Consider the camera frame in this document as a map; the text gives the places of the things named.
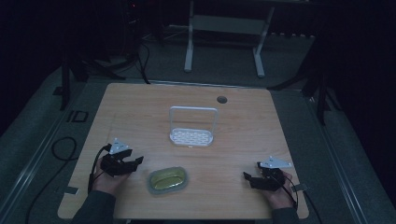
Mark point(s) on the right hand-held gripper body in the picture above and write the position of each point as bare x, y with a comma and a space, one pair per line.
271, 174

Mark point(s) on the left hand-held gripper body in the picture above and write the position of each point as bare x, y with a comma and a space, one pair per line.
115, 157

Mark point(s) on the person's left hand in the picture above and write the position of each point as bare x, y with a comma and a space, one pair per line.
107, 183

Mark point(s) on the person's right hand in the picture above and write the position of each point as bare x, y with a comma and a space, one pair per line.
280, 197

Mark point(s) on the grey tape strip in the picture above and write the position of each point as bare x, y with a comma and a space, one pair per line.
71, 190
300, 187

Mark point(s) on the oval grey soap dish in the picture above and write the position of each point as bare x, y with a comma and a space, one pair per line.
168, 180

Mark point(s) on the black metal stand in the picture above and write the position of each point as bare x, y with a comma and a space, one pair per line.
67, 81
322, 93

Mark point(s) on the white metal desk frame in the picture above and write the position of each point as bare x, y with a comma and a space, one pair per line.
227, 25

